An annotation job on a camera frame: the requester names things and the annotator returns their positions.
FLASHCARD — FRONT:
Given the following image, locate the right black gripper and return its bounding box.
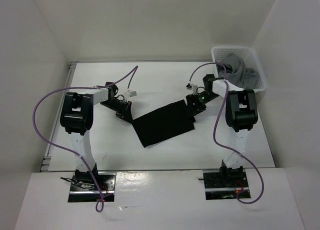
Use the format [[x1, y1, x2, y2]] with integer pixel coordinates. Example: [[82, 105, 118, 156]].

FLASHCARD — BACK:
[[185, 91, 220, 118]]

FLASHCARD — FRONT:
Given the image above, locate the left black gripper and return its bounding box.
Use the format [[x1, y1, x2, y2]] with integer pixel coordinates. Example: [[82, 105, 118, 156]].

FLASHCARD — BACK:
[[100, 99, 134, 124]]

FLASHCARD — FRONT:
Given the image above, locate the black skirt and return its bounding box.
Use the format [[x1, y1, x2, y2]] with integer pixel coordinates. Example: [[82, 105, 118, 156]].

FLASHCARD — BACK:
[[123, 100, 196, 147]]

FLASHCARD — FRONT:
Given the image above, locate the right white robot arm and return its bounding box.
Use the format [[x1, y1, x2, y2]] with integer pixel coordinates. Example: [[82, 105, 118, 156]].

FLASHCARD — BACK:
[[186, 74, 258, 187]]

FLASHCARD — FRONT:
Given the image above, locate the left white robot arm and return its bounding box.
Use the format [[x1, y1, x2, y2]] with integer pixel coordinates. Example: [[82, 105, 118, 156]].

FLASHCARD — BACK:
[[60, 82, 133, 190]]

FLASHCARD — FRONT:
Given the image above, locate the grey skirt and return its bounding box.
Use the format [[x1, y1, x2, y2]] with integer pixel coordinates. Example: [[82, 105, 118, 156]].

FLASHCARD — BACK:
[[216, 53, 259, 89]]

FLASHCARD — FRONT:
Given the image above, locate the white plastic basket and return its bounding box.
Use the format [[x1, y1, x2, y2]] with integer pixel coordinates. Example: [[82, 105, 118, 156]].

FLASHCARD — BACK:
[[211, 46, 268, 93]]

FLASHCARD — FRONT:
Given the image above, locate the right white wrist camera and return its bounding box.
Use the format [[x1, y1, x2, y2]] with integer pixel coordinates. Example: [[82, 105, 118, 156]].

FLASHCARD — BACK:
[[186, 83, 198, 95]]

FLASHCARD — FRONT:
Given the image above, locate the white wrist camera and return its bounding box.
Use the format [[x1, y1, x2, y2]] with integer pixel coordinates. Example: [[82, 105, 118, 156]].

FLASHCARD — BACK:
[[186, 83, 198, 95], [124, 90, 137, 100]]

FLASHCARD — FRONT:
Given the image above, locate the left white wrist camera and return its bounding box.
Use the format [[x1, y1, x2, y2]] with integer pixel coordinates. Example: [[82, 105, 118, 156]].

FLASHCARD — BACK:
[[124, 90, 137, 100]]

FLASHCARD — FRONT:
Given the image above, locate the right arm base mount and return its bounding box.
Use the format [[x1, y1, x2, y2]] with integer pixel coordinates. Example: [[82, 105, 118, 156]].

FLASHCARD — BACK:
[[199, 170, 251, 200]]

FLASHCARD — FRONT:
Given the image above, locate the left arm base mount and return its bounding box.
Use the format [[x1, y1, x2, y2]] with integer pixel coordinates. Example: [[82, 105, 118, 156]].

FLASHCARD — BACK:
[[60, 172, 117, 203]]

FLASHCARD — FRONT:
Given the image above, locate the aluminium table edge rail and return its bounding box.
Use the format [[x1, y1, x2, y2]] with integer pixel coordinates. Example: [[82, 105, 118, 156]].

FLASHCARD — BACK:
[[39, 61, 78, 172]]

